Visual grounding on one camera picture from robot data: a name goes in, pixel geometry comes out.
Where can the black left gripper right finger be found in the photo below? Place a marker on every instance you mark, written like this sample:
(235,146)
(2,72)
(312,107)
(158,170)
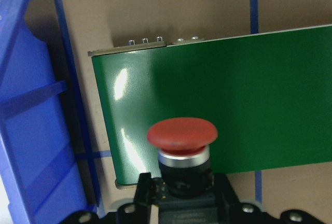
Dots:
(228,208)

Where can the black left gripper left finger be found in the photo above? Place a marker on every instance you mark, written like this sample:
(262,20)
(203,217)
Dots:
(144,207)

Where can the red push button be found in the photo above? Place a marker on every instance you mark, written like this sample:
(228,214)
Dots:
(184,162)

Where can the blue left bin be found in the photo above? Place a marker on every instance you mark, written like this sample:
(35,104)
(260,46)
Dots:
(38,167)

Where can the green conveyor belt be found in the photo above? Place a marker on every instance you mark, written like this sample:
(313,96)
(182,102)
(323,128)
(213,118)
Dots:
(269,96)

